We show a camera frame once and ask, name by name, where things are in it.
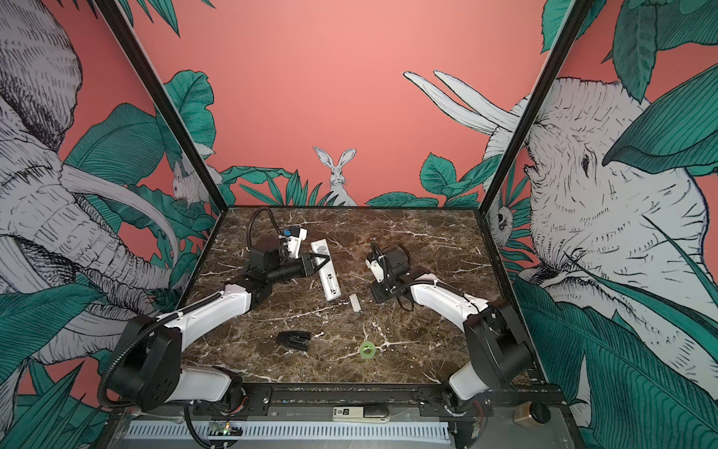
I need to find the white remote control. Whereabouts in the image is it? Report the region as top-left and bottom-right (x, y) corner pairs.
(310, 239), (341, 301)

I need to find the white battery cover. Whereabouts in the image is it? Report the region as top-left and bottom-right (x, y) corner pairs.
(350, 294), (361, 312)

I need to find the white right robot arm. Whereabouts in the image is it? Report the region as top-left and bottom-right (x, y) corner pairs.
(366, 242), (533, 413)

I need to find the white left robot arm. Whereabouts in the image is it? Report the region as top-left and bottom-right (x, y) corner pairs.
(97, 236), (332, 415)

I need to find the black plastic clip part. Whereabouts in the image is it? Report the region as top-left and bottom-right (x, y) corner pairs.
(275, 330), (312, 352)

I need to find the white perforated front strip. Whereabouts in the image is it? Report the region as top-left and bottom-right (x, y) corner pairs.
(122, 420), (452, 445)

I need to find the brass knob block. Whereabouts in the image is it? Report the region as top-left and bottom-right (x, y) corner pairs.
(512, 401), (552, 430)

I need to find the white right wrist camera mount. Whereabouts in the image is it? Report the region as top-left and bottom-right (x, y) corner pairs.
(366, 254), (385, 282)

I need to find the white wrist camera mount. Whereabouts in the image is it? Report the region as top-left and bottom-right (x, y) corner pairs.
(366, 254), (385, 282)
(280, 226), (308, 259)

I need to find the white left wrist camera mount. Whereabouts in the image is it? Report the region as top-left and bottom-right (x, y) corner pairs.
(280, 226), (308, 259)

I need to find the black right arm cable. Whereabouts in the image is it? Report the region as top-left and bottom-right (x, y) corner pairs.
(369, 240), (484, 312)

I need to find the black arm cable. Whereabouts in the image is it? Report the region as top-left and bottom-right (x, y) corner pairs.
(369, 240), (484, 312)
(246, 207), (284, 254)

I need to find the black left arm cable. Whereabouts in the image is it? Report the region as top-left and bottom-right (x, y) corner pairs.
(246, 207), (284, 254)

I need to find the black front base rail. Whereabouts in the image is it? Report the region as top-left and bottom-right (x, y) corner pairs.
(235, 383), (568, 419)

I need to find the white label box on rail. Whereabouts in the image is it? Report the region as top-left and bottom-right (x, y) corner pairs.
(332, 404), (391, 424)

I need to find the black corner frame post right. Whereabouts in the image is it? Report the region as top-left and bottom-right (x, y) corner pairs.
(478, 0), (596, 214)

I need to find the black corner frame post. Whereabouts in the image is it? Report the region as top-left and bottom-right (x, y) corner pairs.
(95, 0), (229, 214)
(478, 0), (596, 214)

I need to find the black corner frame post left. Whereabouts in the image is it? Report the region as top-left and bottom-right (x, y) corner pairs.
(95, 0), (229, 214)

